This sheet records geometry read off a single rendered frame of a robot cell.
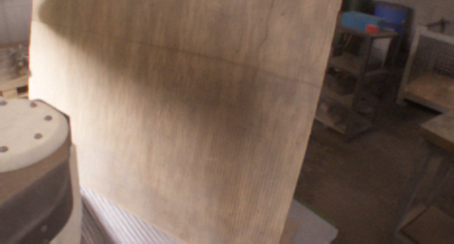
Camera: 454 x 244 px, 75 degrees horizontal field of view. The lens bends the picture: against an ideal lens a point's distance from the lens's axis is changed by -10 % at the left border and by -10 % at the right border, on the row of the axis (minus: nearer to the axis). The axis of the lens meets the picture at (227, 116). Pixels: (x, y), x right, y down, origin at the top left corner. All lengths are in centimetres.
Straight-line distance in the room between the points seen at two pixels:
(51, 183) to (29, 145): 3
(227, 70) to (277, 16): 15
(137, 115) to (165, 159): 13
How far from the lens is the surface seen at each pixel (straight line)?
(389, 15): 605
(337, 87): 313
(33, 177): 19
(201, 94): 71
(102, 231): 93
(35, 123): 22
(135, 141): 86
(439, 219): 224
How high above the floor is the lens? 150
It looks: 28 degrees down
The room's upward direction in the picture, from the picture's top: 4 degrees clockwise
